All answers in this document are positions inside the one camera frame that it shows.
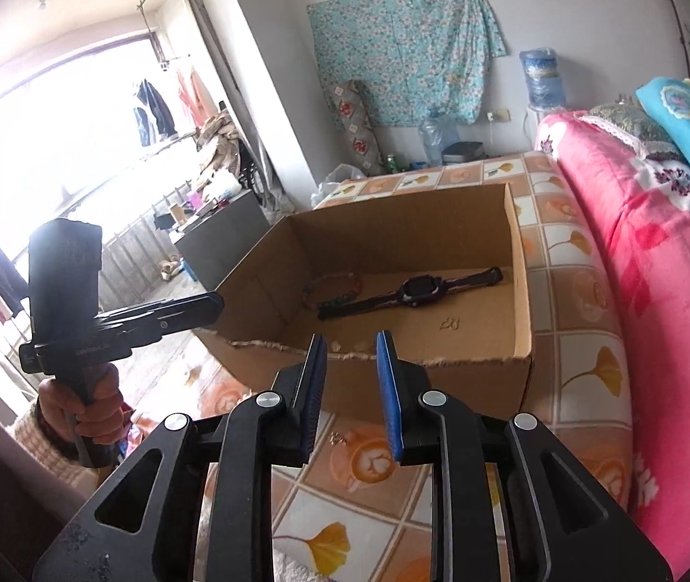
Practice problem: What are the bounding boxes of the metal balcony railing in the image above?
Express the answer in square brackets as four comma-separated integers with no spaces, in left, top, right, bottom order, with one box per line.
[0,180,202,377]

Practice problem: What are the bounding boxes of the pink purple smart watch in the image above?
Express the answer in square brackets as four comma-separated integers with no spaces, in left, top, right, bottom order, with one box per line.
[317,267,504,321]

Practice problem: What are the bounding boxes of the white plastic bag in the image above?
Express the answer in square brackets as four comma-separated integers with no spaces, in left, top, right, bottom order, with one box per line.
[311,164,366,206]

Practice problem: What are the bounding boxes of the teal floral wall cloth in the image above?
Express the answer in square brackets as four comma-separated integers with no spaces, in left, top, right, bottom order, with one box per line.
[306,0,508,128]

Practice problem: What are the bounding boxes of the dark grey cabinet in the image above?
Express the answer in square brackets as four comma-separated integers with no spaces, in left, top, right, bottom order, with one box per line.
[170,191,271,291]

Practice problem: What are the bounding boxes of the gold heart pendant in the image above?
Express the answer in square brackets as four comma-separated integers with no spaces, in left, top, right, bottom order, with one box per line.
[439,317,461,331]

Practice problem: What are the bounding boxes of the tiled pattern tablecloth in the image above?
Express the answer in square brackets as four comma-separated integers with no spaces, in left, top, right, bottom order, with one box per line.
[123,151,631,581]

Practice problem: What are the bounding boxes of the rolled patterned mat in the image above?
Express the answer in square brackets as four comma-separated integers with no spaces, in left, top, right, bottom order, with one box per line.
[328,80,385,176]

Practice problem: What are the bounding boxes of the left hand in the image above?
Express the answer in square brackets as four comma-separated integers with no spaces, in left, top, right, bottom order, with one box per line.
[38,364,130,445]

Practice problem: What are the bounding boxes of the small gold flower charm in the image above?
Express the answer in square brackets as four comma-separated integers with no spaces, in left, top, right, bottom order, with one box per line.
[329,431,347,445]

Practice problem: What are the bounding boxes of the brown cardboard box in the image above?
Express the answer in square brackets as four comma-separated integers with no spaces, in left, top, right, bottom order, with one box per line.
[195,184,533,422]

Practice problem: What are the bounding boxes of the multicolour bead bracelet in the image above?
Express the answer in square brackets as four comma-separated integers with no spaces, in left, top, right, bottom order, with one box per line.
[303,271,366,312]

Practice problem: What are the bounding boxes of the blue water jug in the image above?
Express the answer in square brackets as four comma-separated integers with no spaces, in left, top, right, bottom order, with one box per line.
[520,48,567,111]

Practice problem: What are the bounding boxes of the pink floral blanket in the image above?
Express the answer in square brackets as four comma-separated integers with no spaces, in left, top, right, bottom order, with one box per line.
[535,113,690,581]

